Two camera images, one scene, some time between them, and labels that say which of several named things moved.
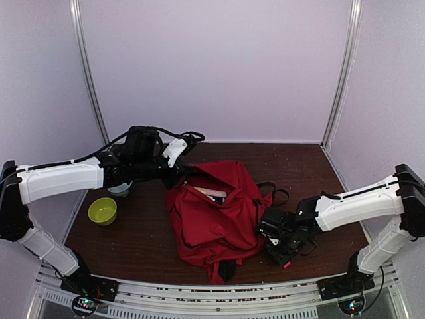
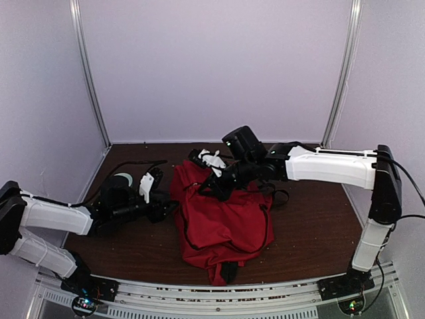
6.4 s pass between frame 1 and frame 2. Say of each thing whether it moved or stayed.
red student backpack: stayed
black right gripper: moved
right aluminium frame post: stayed
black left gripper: moved
